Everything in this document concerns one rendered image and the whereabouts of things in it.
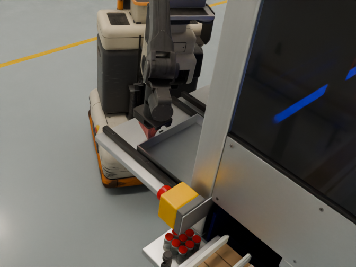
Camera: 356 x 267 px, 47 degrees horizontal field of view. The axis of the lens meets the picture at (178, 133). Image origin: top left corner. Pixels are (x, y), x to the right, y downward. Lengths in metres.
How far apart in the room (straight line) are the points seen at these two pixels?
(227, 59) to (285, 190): 0.26
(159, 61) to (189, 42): 0.82
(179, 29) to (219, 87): 1.11
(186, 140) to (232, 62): 0.58
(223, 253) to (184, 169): 0.32
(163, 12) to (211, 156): 0.42
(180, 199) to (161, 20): 0.47
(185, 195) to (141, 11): 1.33
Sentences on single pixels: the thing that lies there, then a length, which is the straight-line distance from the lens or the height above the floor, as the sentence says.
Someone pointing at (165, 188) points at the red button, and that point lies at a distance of 0.95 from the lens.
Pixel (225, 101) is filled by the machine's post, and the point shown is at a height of 1.27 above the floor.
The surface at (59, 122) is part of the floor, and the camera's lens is 2.77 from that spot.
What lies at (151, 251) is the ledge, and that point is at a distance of 1.00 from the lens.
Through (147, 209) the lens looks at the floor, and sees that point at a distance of 2.23.
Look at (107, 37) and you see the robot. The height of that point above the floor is 0.76.
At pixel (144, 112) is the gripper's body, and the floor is 1.01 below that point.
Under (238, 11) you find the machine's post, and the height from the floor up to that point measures 1.44.
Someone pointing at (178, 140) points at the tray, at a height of 0.88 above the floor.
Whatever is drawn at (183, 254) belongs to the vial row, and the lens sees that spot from 0.96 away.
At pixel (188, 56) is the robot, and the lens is 1.90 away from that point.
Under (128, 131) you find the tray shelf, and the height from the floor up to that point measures 0.88.
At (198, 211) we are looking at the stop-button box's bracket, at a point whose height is 1.01.
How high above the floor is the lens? 1.70
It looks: 39 degrees down
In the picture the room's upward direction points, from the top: 9 degrees clockwise
